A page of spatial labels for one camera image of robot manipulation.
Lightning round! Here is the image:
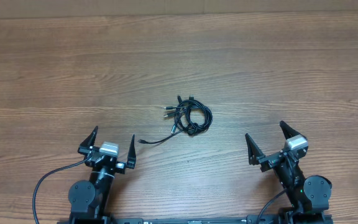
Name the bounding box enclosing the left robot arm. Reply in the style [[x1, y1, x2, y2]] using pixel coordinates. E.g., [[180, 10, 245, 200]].
[[68, 127, 136, 223]]

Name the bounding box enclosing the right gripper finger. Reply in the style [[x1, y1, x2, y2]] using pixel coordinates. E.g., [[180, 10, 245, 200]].
[[279, 121, 300, 139], [245, 133, 265, 159]]

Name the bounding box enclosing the black cable bundle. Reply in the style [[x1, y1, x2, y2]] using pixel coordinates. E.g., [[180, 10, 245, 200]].
[[137, 94, 214, 145]]

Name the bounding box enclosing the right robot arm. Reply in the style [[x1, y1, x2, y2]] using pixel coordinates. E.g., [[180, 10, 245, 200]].
[[245, 121, 333, 223]]

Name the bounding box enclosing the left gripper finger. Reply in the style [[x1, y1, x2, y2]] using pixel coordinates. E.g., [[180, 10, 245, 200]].
[[127, 134, 136, 164], [80, 126, 98, 148]]

